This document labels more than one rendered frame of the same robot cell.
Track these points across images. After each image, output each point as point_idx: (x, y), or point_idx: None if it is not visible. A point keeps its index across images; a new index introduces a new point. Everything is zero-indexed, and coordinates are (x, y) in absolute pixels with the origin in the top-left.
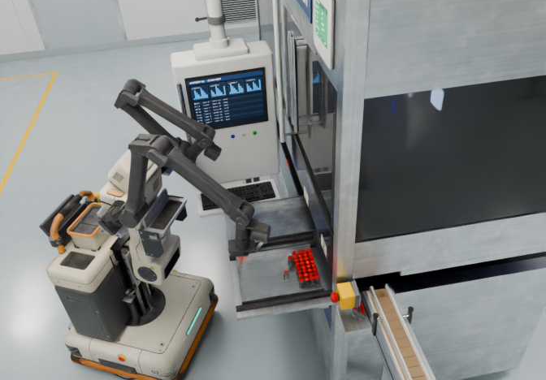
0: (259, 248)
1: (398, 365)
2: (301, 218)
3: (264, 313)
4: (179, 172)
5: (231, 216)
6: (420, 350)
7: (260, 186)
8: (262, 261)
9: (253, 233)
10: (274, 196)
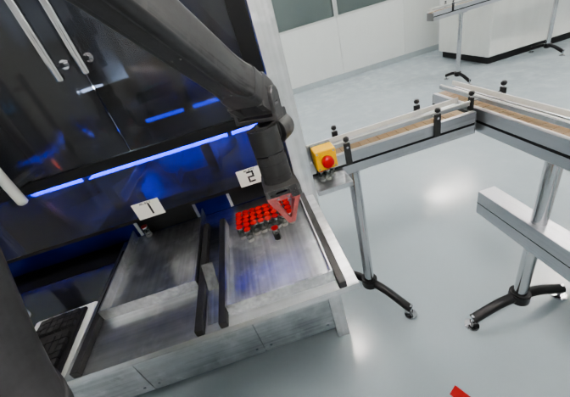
0: (215, 274)
1: (388, 137)
2: (167, 245)
3: (341, 250)
4: None
5: (263, 96)
6: (366, 131)
7: (44, 332)
8: (238, 275)
9: (282, 121)
10: (86, 308)
